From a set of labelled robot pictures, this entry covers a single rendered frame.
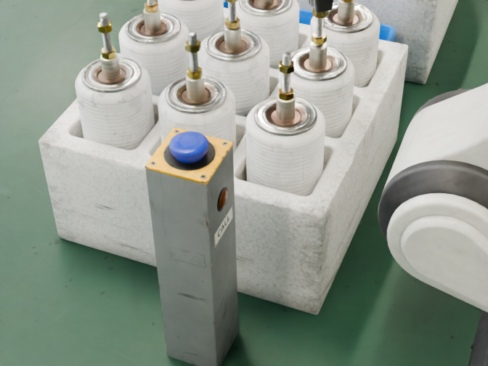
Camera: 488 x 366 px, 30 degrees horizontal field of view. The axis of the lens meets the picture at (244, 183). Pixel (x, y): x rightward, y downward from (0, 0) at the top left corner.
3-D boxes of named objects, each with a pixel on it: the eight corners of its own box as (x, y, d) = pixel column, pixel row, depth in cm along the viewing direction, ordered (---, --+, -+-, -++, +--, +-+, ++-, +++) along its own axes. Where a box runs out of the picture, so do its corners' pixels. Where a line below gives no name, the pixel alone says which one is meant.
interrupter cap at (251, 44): (194, 57, 119) (194, 51, 119) (218, 27, 124) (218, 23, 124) (248, 69, 117) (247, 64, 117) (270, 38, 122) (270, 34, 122)
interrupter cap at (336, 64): (290, 84, 114) (290, 80, 114) (285, 51, 120) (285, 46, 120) (351, 81, 115) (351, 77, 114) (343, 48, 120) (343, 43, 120)
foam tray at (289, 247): (397, 139, 145) (409, 44, 133) (317, 316, 118) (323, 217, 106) (176, 88, 156) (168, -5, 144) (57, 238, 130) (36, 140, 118)
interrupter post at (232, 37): (221, 50, 120) (220, 29, 118) (228, 41, 122) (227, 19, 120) (237, 54, 120) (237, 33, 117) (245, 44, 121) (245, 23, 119)
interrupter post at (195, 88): (210, 96, 113) (208, 74, 111) (196, 105, 111) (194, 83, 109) (195, 88, 114) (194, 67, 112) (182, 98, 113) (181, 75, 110)
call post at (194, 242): (240, 332, 117) (234, 144, 96) (218, 373, 112) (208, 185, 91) (189, 316, 119) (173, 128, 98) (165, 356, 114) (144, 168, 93)
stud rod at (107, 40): (114, 67, 115) (107, 16, 110) (106, 68, 115) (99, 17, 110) (114, 63, 115) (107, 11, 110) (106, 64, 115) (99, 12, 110)
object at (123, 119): (163, 200, 125) (152, 94, 113) (92, 208, 124) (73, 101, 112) (157, 156, 132) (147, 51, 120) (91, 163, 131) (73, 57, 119)
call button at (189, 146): (215, 149, 95) (214, 134, 94) (199, 173, 93) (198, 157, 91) (180, 141, 97) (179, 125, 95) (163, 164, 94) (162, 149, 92)
